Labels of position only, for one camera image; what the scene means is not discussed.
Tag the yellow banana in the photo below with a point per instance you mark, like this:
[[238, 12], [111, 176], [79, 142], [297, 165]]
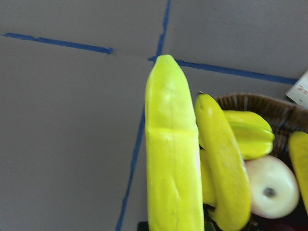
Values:
[[174, 188], [298, 152], [233, 199]]

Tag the brown wicker basket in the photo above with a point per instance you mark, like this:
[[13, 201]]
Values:
[[284, 117]]

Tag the paper tag on basket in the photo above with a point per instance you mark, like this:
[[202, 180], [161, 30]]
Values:
[[298, 93]]

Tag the yellow green starfruit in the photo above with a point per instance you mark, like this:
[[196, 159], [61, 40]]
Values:
[[252, 137]]

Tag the pale white apple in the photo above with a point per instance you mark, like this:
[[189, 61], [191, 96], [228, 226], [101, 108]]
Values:
[[273, 186]]

